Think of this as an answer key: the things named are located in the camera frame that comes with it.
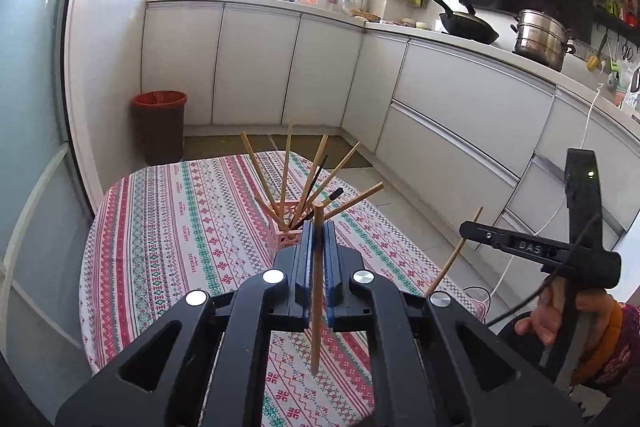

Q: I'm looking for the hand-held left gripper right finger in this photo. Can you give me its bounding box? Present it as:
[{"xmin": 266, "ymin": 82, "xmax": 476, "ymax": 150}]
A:
[{"xmin": 322, "ymin": 222, "xmax": 583, "ymax": 427}]

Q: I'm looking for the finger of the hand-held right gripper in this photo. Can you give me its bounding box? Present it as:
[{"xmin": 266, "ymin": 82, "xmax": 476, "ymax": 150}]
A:
[{"xmin": 459, "ymin": 219, "xmax": 572, "ymax": 272}]

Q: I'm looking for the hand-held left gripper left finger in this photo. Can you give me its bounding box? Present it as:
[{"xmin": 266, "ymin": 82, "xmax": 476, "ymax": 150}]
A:
[{"xmin": 55, "ymin": 221, "xmax": 321, "ymax": 427}]

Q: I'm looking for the pink lattice utensil holder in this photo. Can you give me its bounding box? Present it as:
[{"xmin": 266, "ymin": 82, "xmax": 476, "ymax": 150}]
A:
[{"xmin": 267, "ymin": 201, "xmax": 307, "ymax": 260}]

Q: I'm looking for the tan wooden chopstick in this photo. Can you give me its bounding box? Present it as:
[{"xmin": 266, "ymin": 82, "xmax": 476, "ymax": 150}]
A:
[
  {"xmin": 425, "ymin": 206, "xmax": 484, "ymax": 298},
  {"xmin": 309, "ymin": 202, "xmax": 326, "ymax": 377}
]

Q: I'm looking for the bunch of wooden chopsticks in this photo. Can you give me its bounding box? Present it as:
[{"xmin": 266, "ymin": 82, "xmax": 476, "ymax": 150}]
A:
[{"xmin": 240, "ymin": 119, "xmax": 386, "ymax": 230}]

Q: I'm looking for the person's right forearm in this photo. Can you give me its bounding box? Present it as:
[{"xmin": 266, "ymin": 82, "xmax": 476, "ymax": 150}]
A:
[{"xmin": 570, "ymin": 302, "xmax": 640, "ymax": 395}]

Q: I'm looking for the person's right hand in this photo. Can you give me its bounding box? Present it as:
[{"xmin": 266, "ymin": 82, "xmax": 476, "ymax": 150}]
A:
[{"xmin": 514, "ymin": 279, "xmax": 618, "ymax": 360}]

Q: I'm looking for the olive floor mat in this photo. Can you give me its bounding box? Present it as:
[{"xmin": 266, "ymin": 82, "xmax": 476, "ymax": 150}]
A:
[
  {"xmin": 182, "ymin": 134, "xmax": 276, "ymax": 162},
  {"xmin": 267, "ymin": 133, "xmax": 373, "ymax": 170}
]

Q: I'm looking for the patterned striped tablecloth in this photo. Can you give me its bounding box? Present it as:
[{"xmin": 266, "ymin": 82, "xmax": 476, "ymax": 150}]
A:
[{"xmin": 79, "ymin": 151, "xmax": 493, "ymax": 427}]

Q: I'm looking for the yellow hanging brush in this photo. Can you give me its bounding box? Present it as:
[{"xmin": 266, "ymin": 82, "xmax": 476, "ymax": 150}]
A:
[{"xmin": 586, "ymin": 33, "xmax": 608, "ymax": 72}]

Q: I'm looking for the white base cabinet under stove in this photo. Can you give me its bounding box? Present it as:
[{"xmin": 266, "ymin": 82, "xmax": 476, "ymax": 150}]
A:
[{"xmin": 342, "ymin": 32, "xmax": 640, "ymax": 298}]

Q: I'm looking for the steel steamer pot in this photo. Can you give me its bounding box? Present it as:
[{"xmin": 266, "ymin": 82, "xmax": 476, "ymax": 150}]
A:
[{"xmin": 510, "ymin": 9, "xmax": 576, "ymax": 72}]

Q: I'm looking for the red lined trash bin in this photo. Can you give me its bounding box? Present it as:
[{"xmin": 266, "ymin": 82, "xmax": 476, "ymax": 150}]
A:
[{"xmin": 132, "ymin": 91, "xmax": 188, "ymax": 166}]

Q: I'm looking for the white base cabinet under window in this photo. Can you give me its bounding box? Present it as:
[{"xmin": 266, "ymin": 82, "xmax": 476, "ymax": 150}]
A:
[{"xmin": 141, "ymin": 2, "xmax": 366, "ymax": 128}]

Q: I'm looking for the black wok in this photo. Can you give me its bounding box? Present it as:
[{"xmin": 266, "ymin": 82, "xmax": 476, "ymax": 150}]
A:
[{"xmin": 426, "ymin": 0, "xmax": 500, "ymax": 46}]

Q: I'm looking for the glass sliding door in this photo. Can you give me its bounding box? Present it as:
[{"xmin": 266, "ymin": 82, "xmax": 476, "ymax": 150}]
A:
[{"xmin": 0, "ymin": 0, "xmax": 151, "ymax": 427}]

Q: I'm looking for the black cable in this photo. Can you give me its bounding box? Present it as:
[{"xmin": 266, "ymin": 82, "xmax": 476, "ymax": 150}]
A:
[{"xmin": 462, "ymin": 212, "xmax": 603, "ymax": 328}]

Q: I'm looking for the white cable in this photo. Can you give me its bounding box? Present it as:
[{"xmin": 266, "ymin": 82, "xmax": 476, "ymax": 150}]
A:
[{"xmin": 487, "ymin": 82, "xmax": 606, "ymax": 298}]

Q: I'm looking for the wall shelf with bottles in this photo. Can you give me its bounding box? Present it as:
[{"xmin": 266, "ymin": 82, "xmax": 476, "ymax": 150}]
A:
[{"xmin": 592, "ymin": 0, "xmax": 640, "ymax": 30}]

